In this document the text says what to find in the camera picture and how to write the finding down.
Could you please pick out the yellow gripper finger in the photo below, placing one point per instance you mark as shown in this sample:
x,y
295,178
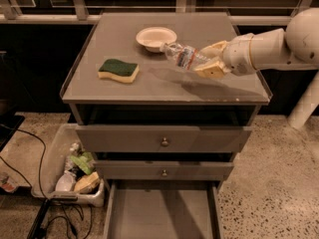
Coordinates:
x,y
214,50
213,69

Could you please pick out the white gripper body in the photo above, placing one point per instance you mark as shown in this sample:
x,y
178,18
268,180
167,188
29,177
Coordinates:
x,y
238,55

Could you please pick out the clear plastic water bottle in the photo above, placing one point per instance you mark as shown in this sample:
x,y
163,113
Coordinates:
x,y
183,56

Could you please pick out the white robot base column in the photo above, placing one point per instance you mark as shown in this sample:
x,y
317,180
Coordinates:
x,y
306,105

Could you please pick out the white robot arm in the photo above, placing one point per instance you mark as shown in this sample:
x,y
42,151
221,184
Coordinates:
x,y
291,49

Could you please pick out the grey drawer cabinet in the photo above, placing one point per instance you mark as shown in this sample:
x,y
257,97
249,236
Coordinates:
x,y
161,94

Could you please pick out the grey top drawer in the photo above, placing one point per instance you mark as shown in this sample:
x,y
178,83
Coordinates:
x,y
163,138

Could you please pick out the grey drawer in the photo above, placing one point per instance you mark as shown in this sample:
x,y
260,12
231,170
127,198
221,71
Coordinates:
x,y
163,170
153,209
163,138

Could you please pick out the grey middle drawer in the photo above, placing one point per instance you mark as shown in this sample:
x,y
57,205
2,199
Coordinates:
x,y
163,170

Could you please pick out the grey bottom drawer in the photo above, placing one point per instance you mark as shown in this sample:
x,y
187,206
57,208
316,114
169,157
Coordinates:
x,y
153,209

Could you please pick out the metal window railing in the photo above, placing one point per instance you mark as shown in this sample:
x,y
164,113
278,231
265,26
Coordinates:
x,y
240,12

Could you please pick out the green yellow sponge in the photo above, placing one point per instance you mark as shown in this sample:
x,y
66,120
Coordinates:
x,y
119,71

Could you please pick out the green packet in bin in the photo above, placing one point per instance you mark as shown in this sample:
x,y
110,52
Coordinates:
x,y
84,161

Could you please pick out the yellow sponge in bin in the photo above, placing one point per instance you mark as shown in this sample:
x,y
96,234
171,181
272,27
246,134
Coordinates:
x,y
87,183

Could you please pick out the clear plastic storage bin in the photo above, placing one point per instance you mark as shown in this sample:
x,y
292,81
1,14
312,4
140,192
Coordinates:
x,y
52,168

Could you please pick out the white bowl in bin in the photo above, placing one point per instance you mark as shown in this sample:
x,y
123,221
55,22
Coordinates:
x,y
65,183

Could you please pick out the small cup on floor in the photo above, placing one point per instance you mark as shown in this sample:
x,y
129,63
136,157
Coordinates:
x,y
7,183

